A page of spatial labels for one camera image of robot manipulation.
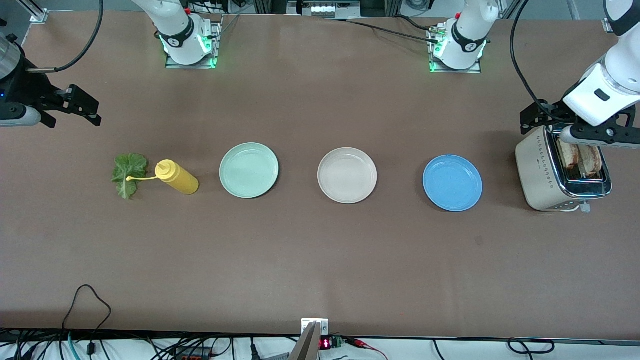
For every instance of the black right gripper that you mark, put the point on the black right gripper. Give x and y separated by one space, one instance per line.
25 87

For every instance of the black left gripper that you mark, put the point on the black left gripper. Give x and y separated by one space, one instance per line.
545 113

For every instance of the toasted bread slice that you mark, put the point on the toasted bread slice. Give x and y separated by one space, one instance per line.
591 160
567 154

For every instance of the green lettuce leaf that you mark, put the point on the green lettuce leaf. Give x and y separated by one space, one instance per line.
129 172

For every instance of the yellow mustard squeeze bottle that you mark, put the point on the yellow mustard squeeze bottle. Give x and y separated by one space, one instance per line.
181 181

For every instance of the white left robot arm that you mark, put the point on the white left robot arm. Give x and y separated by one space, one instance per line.
600 95

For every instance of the blue plate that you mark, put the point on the blue plate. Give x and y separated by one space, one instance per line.
452 183

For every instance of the pale green plate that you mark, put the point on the pale green plate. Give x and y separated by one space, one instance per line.
249 170

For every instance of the beige plate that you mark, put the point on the beige plate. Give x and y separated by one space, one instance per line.
347 175

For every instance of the beige chrome toaster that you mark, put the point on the beige chrome toaster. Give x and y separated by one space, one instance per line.
537 170

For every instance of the white power strip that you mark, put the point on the white power strip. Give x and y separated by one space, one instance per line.
322 9

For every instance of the red digit display module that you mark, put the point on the red digit display module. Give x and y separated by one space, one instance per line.
326 343

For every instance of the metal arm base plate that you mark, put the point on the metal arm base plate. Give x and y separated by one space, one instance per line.
455 71
190 66

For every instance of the aluminium frame profile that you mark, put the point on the aluminium frame profile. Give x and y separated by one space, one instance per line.
608 26
37 16

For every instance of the grey metal camera mount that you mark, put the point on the grey metal camera mount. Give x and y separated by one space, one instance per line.
307 345

